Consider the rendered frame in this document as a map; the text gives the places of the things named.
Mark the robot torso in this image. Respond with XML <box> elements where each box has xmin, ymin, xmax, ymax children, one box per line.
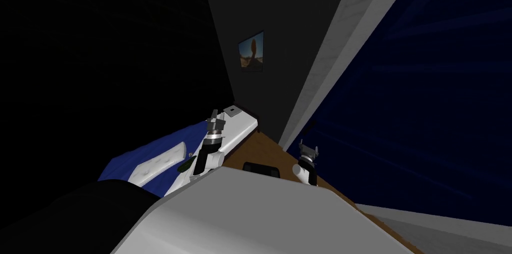
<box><xmin>109</xmin><ymin>161</ymin><xmax>415</xmax><ymax>254</ymax></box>

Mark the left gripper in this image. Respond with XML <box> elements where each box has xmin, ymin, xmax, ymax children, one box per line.
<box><xmin>205</xmin><ymin>109</ymin><xmax>227</xmax><ymax>135</ymax></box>

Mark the dark blue door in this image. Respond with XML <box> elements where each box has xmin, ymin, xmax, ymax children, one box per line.
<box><xmin>285</xmin><ymin>0</ymin><xmax>512</xmax><ymax>224</ymax></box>

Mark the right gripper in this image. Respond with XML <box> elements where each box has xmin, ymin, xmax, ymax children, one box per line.
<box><xmin>298</xmin><ymin>140</ymin><xmax>320</xmax><ymax>163</ymax></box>

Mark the framed picture on wall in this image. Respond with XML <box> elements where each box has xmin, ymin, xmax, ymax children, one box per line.
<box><xmin>237</xmin><ymin>30</ymin><xmax>265</xmax><ymax>74</ymax></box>

